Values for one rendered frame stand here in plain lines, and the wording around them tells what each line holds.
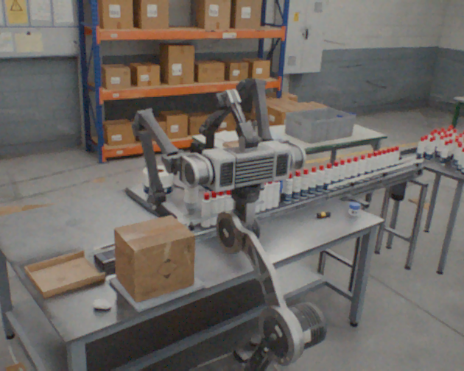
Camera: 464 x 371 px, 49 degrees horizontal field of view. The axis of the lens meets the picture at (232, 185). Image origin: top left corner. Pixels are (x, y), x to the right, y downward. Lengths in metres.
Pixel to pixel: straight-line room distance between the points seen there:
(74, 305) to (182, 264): 0.51
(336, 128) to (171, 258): 3.13
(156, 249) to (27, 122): 5.01
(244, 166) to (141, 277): 0.67
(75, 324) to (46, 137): 5.09
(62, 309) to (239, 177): 0.97
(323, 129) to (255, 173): 2.83
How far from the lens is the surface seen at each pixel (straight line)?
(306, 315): 2.15
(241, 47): 8.12
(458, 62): 11.11
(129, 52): 7.30
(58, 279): 2.62
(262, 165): 2.23
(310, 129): 4.90
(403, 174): 4.24
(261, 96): 2.63
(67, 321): 2.34
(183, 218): 3.04
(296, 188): 3.34
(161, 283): 2.37
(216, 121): 2.93
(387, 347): 3.69
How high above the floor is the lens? 2.20
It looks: 22 degrees down
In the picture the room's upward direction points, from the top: 3 degrees clockwise
